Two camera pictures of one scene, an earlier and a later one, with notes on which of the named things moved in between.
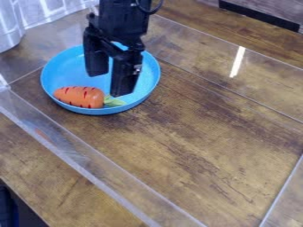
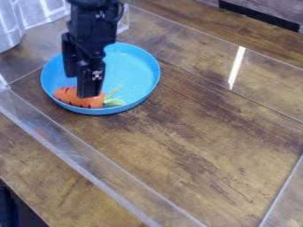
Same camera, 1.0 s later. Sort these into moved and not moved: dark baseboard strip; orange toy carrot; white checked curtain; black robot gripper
Moved: black robot gripper
Not moved: orange toy carrot; white checked curtain; dark baseboard strip
